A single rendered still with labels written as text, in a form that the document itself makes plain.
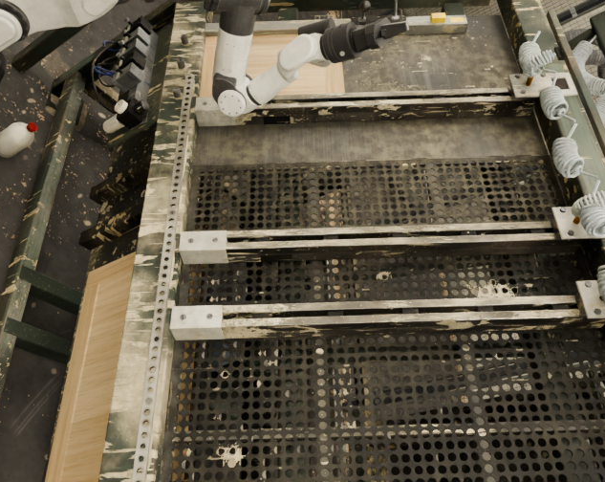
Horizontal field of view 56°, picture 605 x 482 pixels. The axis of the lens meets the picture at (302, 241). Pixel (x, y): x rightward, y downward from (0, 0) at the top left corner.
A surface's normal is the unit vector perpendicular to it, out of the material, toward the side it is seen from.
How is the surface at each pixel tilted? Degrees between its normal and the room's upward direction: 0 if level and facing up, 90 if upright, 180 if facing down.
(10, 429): 0
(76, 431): 90
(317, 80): 57
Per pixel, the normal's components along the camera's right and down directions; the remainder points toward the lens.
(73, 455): -0.55, -0.45
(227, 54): -0.17, 0.63
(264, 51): -0.02, -0.55
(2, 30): 0.02, 0.83
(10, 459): 0.83, -0.32
